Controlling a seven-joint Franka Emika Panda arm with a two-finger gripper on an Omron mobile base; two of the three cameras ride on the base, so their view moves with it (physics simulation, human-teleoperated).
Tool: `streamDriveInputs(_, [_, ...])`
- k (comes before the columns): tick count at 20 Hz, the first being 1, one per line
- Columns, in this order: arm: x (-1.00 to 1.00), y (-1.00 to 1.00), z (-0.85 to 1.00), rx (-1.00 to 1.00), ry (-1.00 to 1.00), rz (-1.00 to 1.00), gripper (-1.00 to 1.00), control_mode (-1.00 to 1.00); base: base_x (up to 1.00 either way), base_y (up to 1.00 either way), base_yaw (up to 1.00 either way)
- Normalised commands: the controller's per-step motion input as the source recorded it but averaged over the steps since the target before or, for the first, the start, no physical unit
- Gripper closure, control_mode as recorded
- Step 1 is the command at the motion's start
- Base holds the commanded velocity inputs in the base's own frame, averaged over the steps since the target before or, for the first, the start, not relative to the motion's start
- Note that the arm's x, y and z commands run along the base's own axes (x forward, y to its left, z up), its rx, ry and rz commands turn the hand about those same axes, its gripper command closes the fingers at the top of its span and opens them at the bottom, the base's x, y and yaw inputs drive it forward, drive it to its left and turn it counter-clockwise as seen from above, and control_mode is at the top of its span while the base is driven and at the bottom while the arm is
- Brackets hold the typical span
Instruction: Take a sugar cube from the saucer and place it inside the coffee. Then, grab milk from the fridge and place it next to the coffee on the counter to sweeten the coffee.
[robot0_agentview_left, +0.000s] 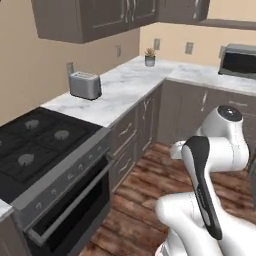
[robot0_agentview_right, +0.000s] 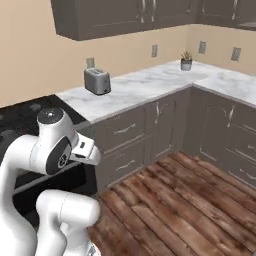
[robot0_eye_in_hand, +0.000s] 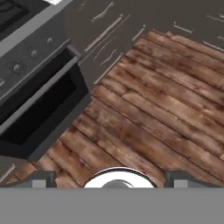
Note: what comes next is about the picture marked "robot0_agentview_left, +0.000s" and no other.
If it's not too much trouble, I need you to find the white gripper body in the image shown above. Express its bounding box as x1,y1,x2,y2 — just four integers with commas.
170,139,187,160

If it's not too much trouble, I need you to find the grey base cupboard door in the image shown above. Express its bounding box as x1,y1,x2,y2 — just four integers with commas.
137,89,163,159
156,79,210,146

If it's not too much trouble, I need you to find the grey drawer front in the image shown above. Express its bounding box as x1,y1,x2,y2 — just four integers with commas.
109,134,139,193
109,107,140,157
208,89,256,118

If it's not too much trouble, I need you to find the small potted plant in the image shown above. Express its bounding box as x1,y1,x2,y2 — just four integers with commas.
144,47,157,68

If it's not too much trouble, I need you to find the grey microwave oven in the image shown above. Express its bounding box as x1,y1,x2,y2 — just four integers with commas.
217,43,256,81

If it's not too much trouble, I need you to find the silver toaster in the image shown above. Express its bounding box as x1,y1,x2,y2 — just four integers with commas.
68,70,103,101

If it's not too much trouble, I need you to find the grey oven door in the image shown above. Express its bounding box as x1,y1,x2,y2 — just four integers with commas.
26,156,113,256

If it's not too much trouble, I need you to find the black gas hob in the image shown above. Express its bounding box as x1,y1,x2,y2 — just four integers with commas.
0,106,103,204

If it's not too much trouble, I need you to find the silver cupboard handle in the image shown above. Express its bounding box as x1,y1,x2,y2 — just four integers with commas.
193,0,200,20
124,0,131,24
142,99,150,126
131,0,137,22
200,89,209,113

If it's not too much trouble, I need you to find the silver drawer handle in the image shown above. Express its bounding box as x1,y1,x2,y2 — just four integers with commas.
229,100,248,108
118,158,133,174
118,122,134,137

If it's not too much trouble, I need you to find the grey oven door handle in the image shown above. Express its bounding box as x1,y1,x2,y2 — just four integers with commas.
27,152,114,247

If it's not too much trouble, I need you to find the grey wall shelf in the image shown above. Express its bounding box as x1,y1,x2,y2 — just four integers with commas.
198,18,256,31

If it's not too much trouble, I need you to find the grey wall cupboard door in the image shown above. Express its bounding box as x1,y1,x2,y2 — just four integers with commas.
129,0,158,28
78,0,131,43
156,0,211,25

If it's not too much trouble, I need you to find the grey wall cupboard body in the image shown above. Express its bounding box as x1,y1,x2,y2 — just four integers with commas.
30,0,84,45

